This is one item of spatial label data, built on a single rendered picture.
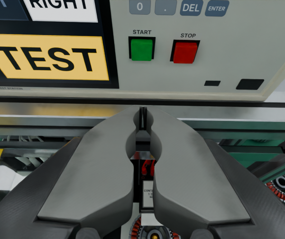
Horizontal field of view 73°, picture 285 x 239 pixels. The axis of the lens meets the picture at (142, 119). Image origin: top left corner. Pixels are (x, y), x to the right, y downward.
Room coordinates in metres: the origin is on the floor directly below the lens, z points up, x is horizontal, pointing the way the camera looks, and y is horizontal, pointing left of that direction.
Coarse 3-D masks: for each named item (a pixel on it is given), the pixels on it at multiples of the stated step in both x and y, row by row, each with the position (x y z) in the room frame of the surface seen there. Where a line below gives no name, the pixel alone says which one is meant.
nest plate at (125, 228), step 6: (138, 204) 0.09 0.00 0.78; (132, 210) 0.07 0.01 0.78; (138, 210) 0.07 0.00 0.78; (132, 216) 0.06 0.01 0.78; (132, 222) 0.05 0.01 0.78; (126, 228) 0.04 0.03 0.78; (150, 228) 0.04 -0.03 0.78; (162, 228) 0.04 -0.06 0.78; (126, 234) 0.02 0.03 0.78; (162, 234) 0.03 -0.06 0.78
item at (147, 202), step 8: (144, 160) 0.17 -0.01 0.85; (152, 160) 0.18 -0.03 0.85; (144, 176) 0.14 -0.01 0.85; (144, 184) 0.11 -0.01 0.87; (152, 184) 0.11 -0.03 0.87; (144, 192) 0.10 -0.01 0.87; (152, 192) 0.10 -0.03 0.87; (144, 200) 0.08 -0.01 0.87; (152, 200) 0.08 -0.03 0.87; (144, 208) 0.06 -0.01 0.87; (152, 208) 0.07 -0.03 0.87; (144, 216) 0.06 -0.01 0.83; (152, 216) 0.06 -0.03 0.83; (144, 224) 0.04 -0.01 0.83; (152, 224) 0.04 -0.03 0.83; (160, 224) 0.04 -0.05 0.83
